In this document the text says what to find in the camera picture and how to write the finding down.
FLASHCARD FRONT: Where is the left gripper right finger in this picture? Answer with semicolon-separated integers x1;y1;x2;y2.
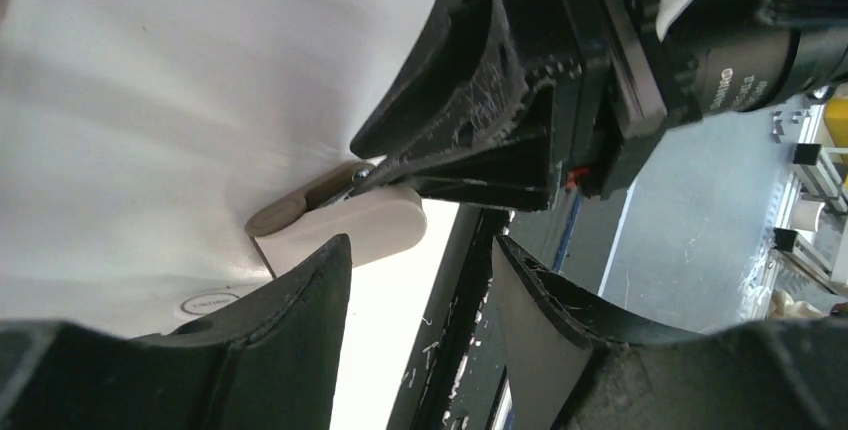
491;235;847;429

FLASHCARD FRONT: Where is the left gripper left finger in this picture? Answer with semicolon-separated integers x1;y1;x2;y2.
1;234;352;429

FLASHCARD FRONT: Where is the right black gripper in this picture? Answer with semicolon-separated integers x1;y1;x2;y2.
349;0;848;213

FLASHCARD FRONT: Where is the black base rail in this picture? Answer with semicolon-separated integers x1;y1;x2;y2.
387;205;510;429

